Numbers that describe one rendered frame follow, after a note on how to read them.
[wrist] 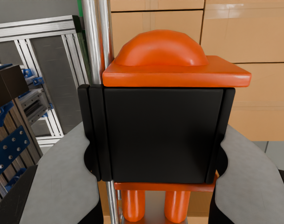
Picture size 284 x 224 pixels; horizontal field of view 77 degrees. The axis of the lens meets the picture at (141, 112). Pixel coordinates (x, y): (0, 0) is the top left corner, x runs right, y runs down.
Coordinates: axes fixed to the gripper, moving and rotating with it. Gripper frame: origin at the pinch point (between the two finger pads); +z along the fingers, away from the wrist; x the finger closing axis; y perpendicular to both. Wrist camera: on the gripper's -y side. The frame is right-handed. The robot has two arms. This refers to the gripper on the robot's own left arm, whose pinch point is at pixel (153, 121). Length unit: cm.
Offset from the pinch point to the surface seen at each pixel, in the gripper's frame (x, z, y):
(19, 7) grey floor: -84, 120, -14
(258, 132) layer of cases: 55, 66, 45
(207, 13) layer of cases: 21, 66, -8
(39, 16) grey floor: -72, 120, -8
